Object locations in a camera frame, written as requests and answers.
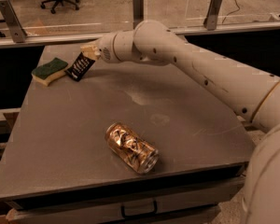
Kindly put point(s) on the green and yellow sponge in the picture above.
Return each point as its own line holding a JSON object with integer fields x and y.
{"x": 49, "y": 72}

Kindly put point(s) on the left metal glass bracket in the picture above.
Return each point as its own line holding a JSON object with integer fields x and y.
{"x": 17, "y": 32}

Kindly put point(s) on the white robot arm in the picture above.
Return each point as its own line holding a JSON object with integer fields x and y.
{"x": 252, "y": 94}

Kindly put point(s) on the metal window rail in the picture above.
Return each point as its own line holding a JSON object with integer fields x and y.
{"x": 32, "y": 41}

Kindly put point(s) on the middle metal glass bracket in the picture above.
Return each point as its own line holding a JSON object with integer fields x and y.
{"x": 138, "y": 12}

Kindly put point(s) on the right metal glass bracket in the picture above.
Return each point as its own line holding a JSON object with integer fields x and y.
{"x": 210, "y": 21}

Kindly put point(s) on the metal glass bracket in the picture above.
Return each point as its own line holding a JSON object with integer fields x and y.
{"x": 17, "y": 32}
{"x": 210, "y": 21}
{"x": 138, "y": 12}

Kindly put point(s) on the black drawer handle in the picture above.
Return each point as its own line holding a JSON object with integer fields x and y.
{"x": 138, "y": 210}

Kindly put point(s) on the grey table drawer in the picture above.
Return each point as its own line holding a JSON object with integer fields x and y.
{"x": 191, "y": 204}

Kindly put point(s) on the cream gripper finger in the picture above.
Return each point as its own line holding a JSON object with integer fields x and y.
{"x": 90, "y": 51}

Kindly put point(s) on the crushed gold soda can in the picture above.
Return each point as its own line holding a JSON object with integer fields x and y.
{"x": 137, "y": 153}

